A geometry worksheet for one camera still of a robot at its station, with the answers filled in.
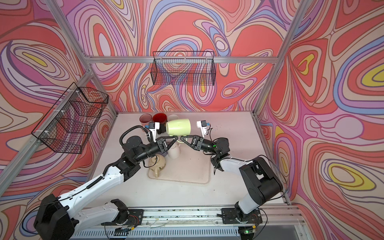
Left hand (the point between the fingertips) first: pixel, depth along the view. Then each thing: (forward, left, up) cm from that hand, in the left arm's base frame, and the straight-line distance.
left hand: (178, 139), depth 67 cm
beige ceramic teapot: (-9, +9, -5) cm, 14 cm away
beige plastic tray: (+1, -6, -31) cm, 31 cm away
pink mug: (+31, +27, -20) cm, 46 cm away
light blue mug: (+33, +8, -20) cm, 39 cm away
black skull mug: (+31, +15, -20) cm, 40 cm away
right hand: (+1, -1, -4) cm, 4 cm away
